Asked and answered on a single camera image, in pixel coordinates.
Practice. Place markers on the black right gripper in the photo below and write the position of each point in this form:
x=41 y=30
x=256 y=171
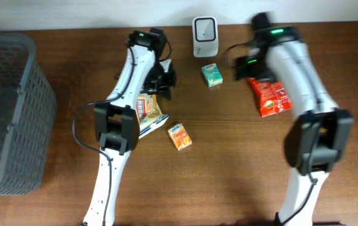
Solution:
x=244 y=71

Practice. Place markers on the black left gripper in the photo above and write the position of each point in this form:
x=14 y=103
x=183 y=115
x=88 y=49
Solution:
x=161 y=83

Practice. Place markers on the red candy bag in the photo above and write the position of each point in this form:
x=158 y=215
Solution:
x=272 y=97

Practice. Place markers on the green tissue pack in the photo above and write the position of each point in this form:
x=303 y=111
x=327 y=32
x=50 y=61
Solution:
x=212 y=75

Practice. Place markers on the grey plastic basket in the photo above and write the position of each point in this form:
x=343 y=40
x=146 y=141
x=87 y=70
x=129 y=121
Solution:
x=28 y=107

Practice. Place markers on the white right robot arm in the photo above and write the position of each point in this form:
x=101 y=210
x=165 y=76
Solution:
x=318 y=138

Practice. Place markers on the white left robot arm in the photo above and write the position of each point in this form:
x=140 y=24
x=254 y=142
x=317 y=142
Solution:
x=117 y=130

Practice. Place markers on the white barcode scanner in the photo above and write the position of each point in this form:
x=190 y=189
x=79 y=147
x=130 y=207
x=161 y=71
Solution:
x=205 y=37

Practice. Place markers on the yellow snack bag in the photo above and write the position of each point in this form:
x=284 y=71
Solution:
x=147 y=107

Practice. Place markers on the blue white packet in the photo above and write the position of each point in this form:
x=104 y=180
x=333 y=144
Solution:
x=151 y=123

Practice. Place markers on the orange tissue pack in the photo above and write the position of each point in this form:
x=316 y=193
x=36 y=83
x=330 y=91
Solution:
x=179 y=136

